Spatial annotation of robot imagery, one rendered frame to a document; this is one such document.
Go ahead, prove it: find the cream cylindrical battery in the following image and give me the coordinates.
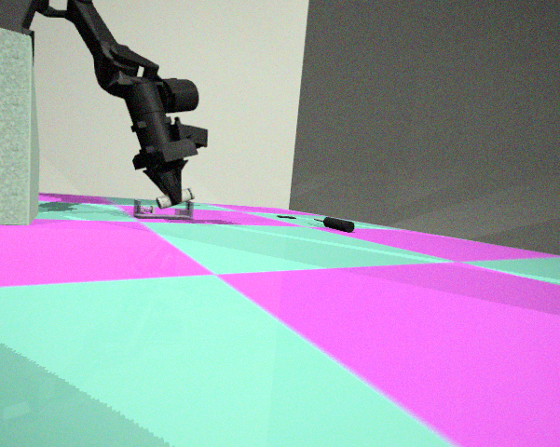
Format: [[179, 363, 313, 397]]
[[156, 188, 195, 210]]

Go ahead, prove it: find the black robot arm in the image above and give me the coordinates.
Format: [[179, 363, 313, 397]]
[[0, 0, 208, 149]]

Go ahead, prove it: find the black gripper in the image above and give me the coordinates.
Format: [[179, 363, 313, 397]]
[[131, 111, 198, 203]]

